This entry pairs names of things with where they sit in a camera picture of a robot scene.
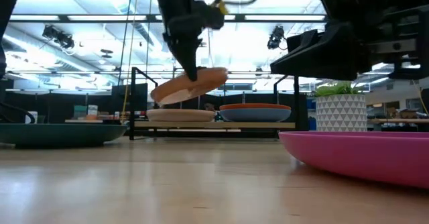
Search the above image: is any yellow hanging cord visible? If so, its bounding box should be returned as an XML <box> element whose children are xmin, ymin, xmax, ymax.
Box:
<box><xmin>121</xmin><ymin>0</ymin><xmax>139</xmax><ymax>121</ymax></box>

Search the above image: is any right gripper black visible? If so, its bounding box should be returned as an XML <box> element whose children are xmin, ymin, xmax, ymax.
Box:
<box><xmin>269</xmin><ymin>7</ymin><xmax>429</xmax><ymax>81</ymax></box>

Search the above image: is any pink plate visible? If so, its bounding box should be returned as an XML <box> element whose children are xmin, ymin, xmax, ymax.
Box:
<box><xmin>278</xmin><ymin>131</ymin><xmax>429</xmax><ymax>190</ymax></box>

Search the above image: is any wooden shelf board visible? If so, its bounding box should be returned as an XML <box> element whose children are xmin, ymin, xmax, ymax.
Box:
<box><xmin>133</xmin><ymin>121</ymin><xmax>296</xmax><ymax>130</ymax></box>

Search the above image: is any orange plate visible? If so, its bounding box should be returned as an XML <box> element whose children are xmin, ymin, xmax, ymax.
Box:
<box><xmin>219</xmin><ymin>103</ymin><xmax>292</xmax><ymax>111</ymax></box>

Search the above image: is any beige plate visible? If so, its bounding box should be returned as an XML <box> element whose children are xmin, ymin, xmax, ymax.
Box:
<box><xmin>146</xmin><ymin>109</ymin><xmax>217</xmax><ymax>123</ymax></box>

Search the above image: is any wooden background desk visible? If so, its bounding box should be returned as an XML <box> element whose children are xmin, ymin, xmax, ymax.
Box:
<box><xmin>368</xmin><ymin>117</ymin><xmax>429</xmax><ymax>125</ymax></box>

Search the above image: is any black metal shelf frame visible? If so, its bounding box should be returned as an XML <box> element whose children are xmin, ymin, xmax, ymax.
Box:
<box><xmin>129</xmin><ymin>66</ymin><xmax>301</xmax><ymax>141</ymax></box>

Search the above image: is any black ceiling spotlight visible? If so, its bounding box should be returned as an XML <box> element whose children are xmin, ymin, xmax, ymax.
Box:
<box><xmin>42</xmin><ymin>25</ymin><xmax>76</xmax><ymax>50</ymax></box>
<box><xmin>267</xmin><ymin>25</ymin><xmax>286</xmax><ymax>50</ymax></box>

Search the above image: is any peach terracotta plate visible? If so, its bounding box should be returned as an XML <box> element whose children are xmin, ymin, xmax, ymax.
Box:
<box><xmin>149</xmin><ymin>66</ymin><xmax>229</xmax><ymax>106</ymax></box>

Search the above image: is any black monitor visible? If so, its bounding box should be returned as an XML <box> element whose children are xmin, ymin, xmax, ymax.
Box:
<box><xmin>111</xmin><ymin>82</ymin><xmax>148</xmax><ymax>113</ymax></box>

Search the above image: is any background table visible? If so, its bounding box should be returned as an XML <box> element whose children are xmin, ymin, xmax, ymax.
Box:
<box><xmin>64</xmin><ymin>117</ymin><xmax>130</xmax><ymax>125</ymax></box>

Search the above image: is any white triangle-patterned planter pot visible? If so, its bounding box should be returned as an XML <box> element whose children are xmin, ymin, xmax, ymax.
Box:
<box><xmin>316</xmin><ymin>93</ymin><xmax>368</xmax><ymax>133</ymax></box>

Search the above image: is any teal plate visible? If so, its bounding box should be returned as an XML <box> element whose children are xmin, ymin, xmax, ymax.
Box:
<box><xmin>0</xmin><ymin>122</ymin><xmax>129</xmax><ymax>148</ymax></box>

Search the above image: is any green plant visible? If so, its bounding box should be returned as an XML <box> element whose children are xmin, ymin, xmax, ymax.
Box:
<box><xmin>313</xmin><ymin>81</ymin><xmax>365</xmax><ymax>98</ymax></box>

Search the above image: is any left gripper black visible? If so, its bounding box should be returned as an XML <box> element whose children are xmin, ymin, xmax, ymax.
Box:
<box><xmin>163</xmin><ymin>1</ymin><xmax>226</xmax><ymax>82</ymax></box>

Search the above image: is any blue bowl with orange rim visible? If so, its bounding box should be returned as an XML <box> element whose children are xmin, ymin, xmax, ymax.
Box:
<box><xmin>219</xmin><ymin>108</ymin><xmax>292</xmax><ymax>123</ymax></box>

